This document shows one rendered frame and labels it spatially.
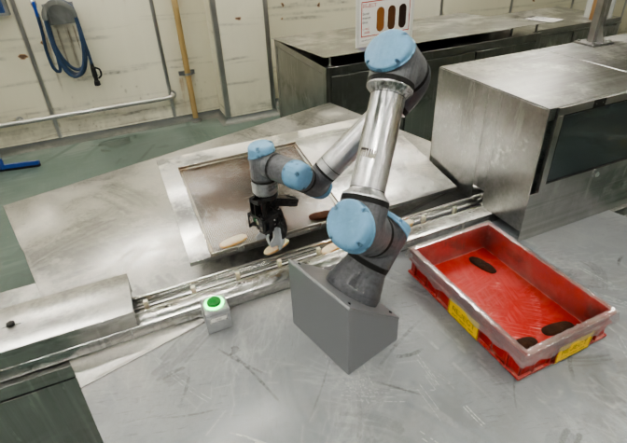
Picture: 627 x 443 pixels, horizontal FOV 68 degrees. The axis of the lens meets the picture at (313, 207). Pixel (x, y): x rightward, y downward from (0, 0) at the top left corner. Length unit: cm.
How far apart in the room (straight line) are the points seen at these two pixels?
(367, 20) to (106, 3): 306
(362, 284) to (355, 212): 22
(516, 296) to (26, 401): 141
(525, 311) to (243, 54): 390
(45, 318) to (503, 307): 128
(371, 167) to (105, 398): 86
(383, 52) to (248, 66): 378
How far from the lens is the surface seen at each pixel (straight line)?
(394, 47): 115
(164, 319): 141
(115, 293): 145
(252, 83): 492
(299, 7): 528
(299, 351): 130
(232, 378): 127
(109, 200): 213
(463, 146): 185
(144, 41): 494
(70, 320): 143
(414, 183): 187
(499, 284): 156
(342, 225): 105
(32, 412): 160
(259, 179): 129
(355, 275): 117
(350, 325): 112
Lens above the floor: 181
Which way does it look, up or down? 32 degrees down
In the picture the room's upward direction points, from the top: 3 degrees counter-clockwise
